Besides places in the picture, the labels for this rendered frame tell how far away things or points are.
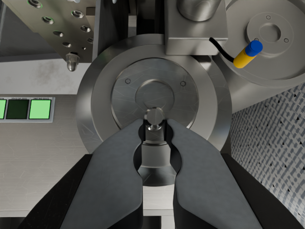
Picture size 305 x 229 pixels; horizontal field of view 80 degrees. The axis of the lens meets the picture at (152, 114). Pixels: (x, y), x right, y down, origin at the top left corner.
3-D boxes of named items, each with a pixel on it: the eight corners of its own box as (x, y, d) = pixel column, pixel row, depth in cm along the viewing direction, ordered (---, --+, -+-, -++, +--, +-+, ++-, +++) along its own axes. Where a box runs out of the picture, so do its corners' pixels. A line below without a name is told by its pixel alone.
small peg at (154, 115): (166, 126, 12) (145, 127, 12) (163, 130, 15) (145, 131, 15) (164, 105, 12) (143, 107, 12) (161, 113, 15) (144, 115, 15)
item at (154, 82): (199, 58, 16) (199, 145, 15) (194, 68, 18) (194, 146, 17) (113, 54, 16) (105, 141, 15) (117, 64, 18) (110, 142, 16)
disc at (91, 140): (226, 33, 19) (239, 186, 16) (223, 36, 19) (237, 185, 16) (80, 32, 18) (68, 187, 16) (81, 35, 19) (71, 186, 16)
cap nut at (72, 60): (76, 53, 51) (75, 68, 50) (81, 59, 55) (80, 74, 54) (63, 53, 51) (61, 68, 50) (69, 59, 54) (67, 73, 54)
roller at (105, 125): (213, 43, 18) (223, 167, 16) (175, 106, 43) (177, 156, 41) (93, 43, 17) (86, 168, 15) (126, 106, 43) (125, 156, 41)
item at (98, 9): (105, -81, 22) (96, 62, 19) (127, 37, 45) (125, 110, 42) (101, -81, 22) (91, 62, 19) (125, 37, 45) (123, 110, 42)
